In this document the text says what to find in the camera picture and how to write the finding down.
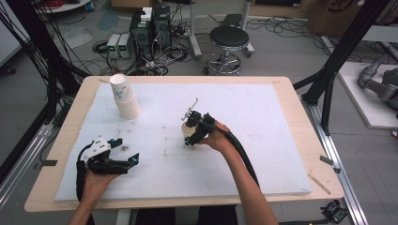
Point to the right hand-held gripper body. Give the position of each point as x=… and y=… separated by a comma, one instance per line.
x=203, y=123

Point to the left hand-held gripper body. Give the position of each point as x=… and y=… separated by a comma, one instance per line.
x=95, y=151

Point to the stack of white paper cups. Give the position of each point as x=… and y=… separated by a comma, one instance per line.
x=125, y=101

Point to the person's right hand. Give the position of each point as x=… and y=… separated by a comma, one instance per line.
x=220, y=137

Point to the person's left hand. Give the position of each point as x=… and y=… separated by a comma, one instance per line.
x=95, y=186

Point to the white foam mat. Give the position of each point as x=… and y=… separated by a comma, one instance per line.
x=175, y=175

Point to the white table leg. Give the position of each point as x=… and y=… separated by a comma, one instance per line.
x=123, y=218

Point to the person's dark trouser leg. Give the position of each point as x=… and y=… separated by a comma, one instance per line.
x=153, y=217
x=219, y=216

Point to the white metal stand leg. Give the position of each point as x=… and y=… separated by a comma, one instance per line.
x=194, y=34
x=247, y=31

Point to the black round stool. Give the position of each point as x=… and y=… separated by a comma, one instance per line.
x=229, y=37

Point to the grey bench power supply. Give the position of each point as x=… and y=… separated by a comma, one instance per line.
x=124, y=47
x=112, y=46

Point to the black computer tower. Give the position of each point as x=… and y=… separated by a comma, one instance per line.
x=162, y=26
x=140, y=36

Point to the black flat stand base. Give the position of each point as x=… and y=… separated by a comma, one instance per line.
x=231, y=20

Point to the small white box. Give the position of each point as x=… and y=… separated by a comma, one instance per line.
x=146, y=14

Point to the thin wooden stick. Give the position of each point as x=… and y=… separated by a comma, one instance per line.
x=319, y=184

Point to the blue tape roll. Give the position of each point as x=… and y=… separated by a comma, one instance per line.
x=89, y=6

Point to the white round table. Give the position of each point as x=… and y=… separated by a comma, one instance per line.
x=65, y=6

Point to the green circuit board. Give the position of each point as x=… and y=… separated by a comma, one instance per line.
x=335, y=212

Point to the white floor board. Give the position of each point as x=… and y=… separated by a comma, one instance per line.
x=366, y=106

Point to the brown cardboard box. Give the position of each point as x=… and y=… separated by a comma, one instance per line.
x=341, y=15

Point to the aluminium floor rail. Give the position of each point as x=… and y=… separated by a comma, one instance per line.
x=334, y=156
x=22, y=165

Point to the black metal frame post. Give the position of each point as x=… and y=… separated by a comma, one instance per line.
x=40, y=40
x=341, y=53

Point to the white wall panel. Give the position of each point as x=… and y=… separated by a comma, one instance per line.
x=9, y=37

